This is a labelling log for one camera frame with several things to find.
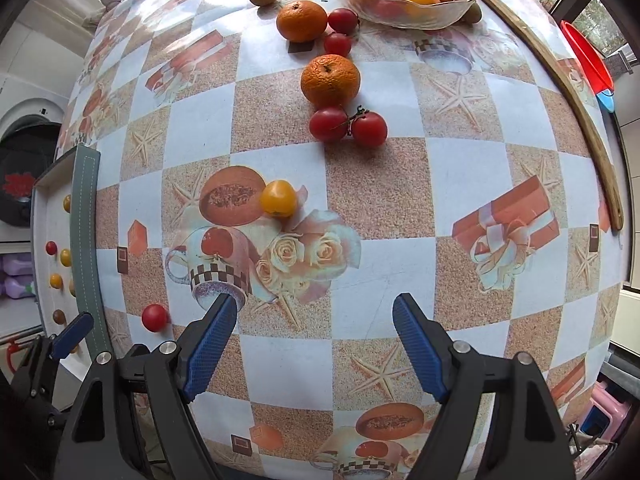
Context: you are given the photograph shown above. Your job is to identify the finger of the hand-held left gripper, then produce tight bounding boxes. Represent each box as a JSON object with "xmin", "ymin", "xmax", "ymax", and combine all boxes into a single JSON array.
[{"xmin": 10, "ymin": 311, "xmax": 96, "ymax": 428}]

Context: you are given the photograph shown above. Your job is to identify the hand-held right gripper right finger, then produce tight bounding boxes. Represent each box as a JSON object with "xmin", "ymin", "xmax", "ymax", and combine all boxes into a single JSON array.
[{"xmin": 392, "ymin": 293, "xmax": 576, "ymax": 480}]

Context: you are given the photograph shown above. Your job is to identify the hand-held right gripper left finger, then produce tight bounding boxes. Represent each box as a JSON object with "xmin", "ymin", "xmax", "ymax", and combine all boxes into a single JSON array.
[{"xmin": 54, "ymin": 292, "xmax": 238, "ymax": 480}]

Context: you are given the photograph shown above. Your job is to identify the white tray with green edge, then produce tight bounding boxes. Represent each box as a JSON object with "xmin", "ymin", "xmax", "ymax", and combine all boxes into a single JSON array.
[{"xmin": 31, "ymin": 144, "xmax": 113, "ymax": 381}]

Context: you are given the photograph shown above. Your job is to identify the purple detergent bottle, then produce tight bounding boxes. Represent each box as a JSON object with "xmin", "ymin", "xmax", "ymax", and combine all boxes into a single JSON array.
[
  {"xmin": 4, "ymin": 276, "xmax": 37, "ymax": 300},
  {"xmin": 2, "ymin": 255, "xmax": 36, "ymax": 276}
]

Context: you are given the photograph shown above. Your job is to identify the white washing machine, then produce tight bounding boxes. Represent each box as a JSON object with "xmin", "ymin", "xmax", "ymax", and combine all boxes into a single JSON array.
[{"xmin": 0, "ymin": 72, "xmax": 81, "ymax": 241}]

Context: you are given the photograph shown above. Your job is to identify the pink plastic stool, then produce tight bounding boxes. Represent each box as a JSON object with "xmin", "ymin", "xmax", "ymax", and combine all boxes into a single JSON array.
[{"xmin": 580, "ymin": 380, "xmax": 632, "ymax": 438}]

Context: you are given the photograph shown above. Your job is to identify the red cherry tomato with stem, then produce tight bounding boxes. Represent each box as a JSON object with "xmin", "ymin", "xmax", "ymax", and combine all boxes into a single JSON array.
[{"xmin": 350, "ymin": 107, "xmax": 389, "ymax": 148}]

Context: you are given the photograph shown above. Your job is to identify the orange mandarin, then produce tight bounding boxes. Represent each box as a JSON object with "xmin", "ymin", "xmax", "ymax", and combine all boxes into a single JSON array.
[
  {"xmin": 300, "ymin": 54, "xmax": 361, "ymax": 109},
  {"xmin": 276, "ymin": 0, "xmax": 329, "ymax": 43}
]

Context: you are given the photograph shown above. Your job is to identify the red plastic basin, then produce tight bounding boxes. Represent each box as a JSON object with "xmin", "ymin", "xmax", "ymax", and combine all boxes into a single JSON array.
[{"xmin": 560, "ymin": 20, "xmax": 616, "ymax": 96}]

